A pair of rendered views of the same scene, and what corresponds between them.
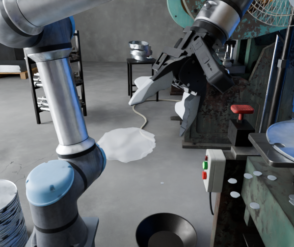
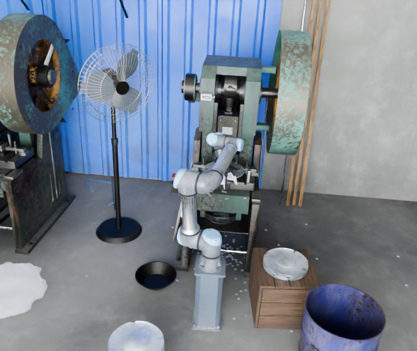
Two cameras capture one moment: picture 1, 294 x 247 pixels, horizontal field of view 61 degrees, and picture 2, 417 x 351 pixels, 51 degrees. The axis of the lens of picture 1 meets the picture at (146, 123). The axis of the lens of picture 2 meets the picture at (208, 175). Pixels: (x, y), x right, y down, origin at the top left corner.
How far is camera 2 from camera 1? 267 cm
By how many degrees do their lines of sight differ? 80
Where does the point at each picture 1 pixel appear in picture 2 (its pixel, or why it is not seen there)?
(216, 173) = not seen: hidden behind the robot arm
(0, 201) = (141, 329)
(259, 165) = not seen: hidden behind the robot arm
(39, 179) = (216, 236)
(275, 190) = (218, 193)
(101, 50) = not seen: outside the picture
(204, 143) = (33, 236)
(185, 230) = (150, 268)
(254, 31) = (56, 120)
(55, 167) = (209, 232)
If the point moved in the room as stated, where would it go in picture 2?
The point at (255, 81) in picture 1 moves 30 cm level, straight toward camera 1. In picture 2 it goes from (44, 156) to (72, 164)
